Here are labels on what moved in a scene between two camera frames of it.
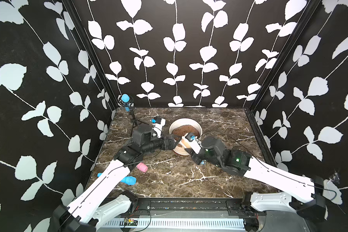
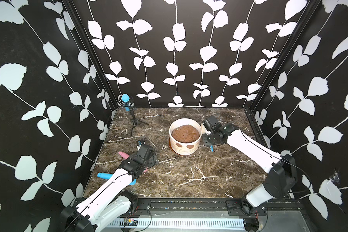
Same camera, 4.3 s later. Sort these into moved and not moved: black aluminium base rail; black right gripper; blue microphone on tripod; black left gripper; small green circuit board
Moved: black left gripper; black right gripper
Not moved: blue microphone on tripod; black aluminium base rail; small green circuit board
